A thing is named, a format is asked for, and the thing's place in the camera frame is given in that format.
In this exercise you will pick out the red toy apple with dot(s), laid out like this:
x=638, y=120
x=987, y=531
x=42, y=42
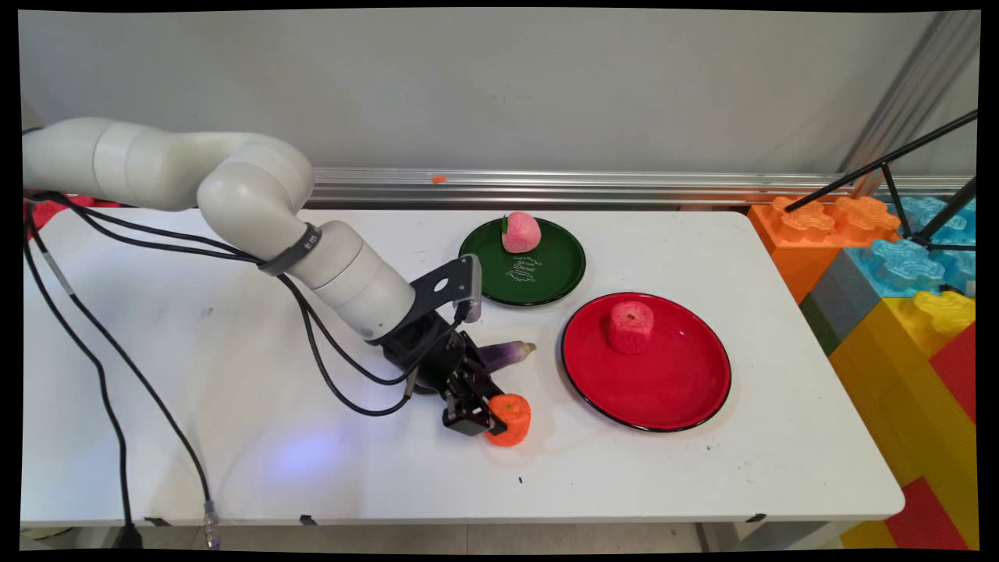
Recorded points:
x=631, y=328

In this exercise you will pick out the big orange building block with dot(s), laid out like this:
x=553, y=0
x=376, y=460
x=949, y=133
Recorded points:
x=796, y=250

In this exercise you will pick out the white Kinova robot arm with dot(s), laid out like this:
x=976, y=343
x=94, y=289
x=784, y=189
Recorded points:
x=250, y=191

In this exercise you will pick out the orange toy tangerine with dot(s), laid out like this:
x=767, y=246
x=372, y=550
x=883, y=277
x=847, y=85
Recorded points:
x=512, y=421

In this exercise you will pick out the pink toy peach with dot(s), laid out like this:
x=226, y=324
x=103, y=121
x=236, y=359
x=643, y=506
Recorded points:
x=521, y=232

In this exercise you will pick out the dark green plate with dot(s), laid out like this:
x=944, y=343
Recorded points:
x=546, y=273

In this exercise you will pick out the big red building block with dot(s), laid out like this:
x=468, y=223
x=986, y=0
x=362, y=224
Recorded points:
x=960, y=375

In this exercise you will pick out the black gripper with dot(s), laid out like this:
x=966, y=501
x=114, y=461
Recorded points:
x=429, y=355

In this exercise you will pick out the big blue building block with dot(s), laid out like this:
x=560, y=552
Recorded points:
x=905, y=265

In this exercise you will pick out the big yellow building block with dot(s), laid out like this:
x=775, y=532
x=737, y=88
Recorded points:
x=897, y=390

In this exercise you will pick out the slanted aluminium post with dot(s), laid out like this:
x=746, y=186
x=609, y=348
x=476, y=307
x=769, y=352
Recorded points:
x=913, y=94

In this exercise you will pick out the big grey building block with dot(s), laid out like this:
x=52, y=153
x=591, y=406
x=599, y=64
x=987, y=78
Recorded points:
x=847, y=300

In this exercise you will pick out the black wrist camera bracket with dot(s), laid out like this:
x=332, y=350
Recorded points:
x=445, y=289

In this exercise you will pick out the black tripod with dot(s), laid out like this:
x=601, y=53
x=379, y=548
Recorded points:
x=948, y=209

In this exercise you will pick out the horizontal aluminium rail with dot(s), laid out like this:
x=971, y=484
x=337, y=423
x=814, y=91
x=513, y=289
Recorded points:
x=624, y=187

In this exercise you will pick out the red plate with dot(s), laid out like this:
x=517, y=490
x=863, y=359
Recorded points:
x=671, y=382

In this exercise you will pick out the purple toy eggplant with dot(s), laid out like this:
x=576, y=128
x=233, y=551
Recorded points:
x=507, y=353

